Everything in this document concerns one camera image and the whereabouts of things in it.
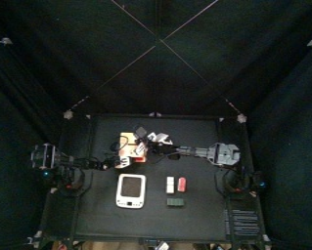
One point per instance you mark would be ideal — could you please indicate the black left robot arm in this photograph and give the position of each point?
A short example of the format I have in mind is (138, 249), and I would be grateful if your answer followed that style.
(54, 157)

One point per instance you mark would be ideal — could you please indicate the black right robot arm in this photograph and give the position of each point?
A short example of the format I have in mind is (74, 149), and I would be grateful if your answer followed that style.
(223, 153)

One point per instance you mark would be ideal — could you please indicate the white handheld device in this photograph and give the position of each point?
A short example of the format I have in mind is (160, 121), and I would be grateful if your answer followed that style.
(130, 190)

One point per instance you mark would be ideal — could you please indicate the white rectangular block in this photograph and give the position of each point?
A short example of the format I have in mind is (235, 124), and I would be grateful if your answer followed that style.
(170, 185)

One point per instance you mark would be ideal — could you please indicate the red rectangular block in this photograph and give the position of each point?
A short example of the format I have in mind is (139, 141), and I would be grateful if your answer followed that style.
(181, 184)

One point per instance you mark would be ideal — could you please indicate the dark green rectangular block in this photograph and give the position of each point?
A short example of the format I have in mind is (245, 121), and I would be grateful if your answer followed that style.
(176, 202)

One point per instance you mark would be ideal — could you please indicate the black label with white text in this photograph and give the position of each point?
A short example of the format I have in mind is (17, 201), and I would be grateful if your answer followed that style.
(245, 223)

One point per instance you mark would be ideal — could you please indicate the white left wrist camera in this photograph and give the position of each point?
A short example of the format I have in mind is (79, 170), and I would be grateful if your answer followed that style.
(123, 161)

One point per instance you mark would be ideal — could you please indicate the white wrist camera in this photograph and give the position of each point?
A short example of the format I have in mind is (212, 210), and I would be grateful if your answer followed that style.
(123, 161)
(160, 138)

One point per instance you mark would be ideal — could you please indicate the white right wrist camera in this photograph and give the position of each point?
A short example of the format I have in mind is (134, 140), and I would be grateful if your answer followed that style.
(160, 138)

